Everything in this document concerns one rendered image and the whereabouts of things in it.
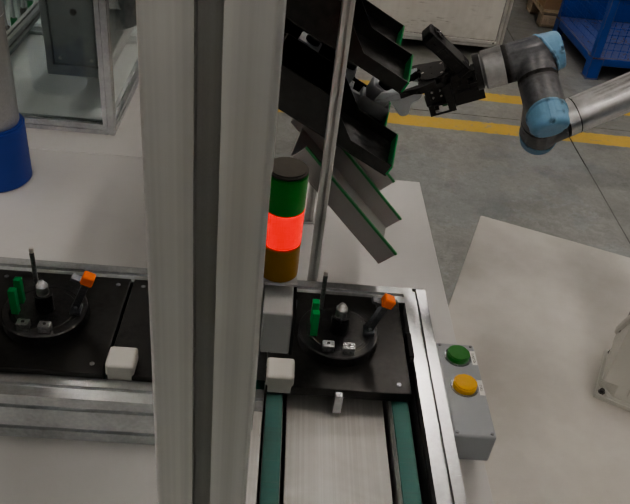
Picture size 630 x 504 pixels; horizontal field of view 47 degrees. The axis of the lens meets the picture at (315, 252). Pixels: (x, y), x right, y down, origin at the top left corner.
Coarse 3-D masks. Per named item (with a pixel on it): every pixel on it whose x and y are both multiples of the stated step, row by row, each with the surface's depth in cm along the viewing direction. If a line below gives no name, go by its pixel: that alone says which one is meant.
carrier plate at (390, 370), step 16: (304, 304) 133; (352, 304) 135; (368, 304) 135; (384, 320) 132; (400, 320) 132; (384, 336) 129; (400, 336) 129; (288, 352) 123; (304, 352) 123; (384, 352) 125; (400, 352) 126; (304, 368) 120; (320, 368) 121; (336, 368) 121; (352, 368) 121; (368, 368) 122; (384, 368) 122; (400, 368) 123; (304, 384) 117; (320, 384) 118; (336, 384) 118; (352, 384) 119; (368, 384) 119; (384, 384) 119; (400, 384) 119; (384, 400) 119; (400, 400) 119
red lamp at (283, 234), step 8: (272, 216) 86; (296, 216) 86; (272, 224) 87; (280, 224) 86; (288, 224) 86; (296, 224) 87; (272, 232) 87; (280, 232) 87; (288, 232) 87; (296, 232) 88; (272, 240) 88; (280, 240) 88; (288, 240) 88; (296, 240) 89; (272, 248) 89; (280, 248) 88; (288, 248) 89
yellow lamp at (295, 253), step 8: (296, 248) 90; (272, 256) 89; (280, 256) 89; (288, 256) 89; (296, 256) 90; (264, 264) 91; (272, 264) 90; (280, 264) 90; (288, 264) 90; (296, 264) 92; (264, 272) 92; (272, 272) 91; (280, 272) 91; (288, 272) 91; (296, 272) 93; (272, 280) 92; (280, 280) 91; (288, 280) 92
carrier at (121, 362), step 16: (144, 288) 132; (128, 304) 128; (144, 304) 129; (128, 320) 125; (144, 320) 126; (128, 336) 122; (144, 336) 122; (112, 352) 116; (128, 352) 116; (144, 352) 119; (112, 368) 114; (128, 368) 114; (144, 368) 117
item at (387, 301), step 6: (384, 294) 122; (372, 300) 121; (378, 300) 122; (384, 300) 121; (390, 300) 121; (384, 306) 121; (390, 306) 121; (378, 312) 123; (384, 312) 122; (372, 318) 124; (378, 318) 123; (366, 324) 126; (372, 324) 124; (372, 330) 125
